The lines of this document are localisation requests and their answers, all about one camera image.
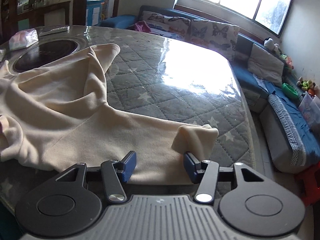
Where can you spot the clear plastic storage box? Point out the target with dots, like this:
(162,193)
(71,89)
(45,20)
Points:
(309,107)

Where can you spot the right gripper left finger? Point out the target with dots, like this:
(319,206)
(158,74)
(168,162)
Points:
(114,174)

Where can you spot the panda plush toy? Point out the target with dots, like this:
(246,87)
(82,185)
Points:
(271,46)

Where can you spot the red plastic stool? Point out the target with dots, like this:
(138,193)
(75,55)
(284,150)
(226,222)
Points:
(308,183)

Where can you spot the window with frame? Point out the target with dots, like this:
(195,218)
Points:
(256,16)

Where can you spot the blue white small cabinet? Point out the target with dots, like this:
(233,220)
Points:
(93,11)

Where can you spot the cream beige sweater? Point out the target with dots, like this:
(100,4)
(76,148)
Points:
(58,115)

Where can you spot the magenta cloth on sofa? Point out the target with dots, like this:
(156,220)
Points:
(140,26)

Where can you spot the grey remote control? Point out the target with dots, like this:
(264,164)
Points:
(52,30)

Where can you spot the colourful plush toys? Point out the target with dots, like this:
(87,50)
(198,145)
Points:
(308,86)

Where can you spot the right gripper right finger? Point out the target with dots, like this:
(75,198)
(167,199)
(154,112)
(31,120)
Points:
(204,173)

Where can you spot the left butterfly cushion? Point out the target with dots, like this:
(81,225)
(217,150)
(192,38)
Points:
(166,26)

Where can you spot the grey plain pillow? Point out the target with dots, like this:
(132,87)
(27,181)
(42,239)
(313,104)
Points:
(265,65)

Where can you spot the green plastic bowl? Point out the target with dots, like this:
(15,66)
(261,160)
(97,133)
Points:
(289,91)

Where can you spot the pink tissue pack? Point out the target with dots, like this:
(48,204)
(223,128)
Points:
(23,39)

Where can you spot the black round induction cooktop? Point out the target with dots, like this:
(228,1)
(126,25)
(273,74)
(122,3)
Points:
(44,53)

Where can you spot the blue corner sofa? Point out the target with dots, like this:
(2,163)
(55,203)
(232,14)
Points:
(179,81)

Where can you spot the butterfly cushion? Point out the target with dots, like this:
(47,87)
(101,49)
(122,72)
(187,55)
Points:
(166,26)
(216,36)

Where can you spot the dark wooden sideboard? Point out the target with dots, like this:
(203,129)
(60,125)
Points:
(24,14)

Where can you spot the right butterfly cushion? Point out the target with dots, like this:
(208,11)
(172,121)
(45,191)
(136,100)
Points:
(216,36)

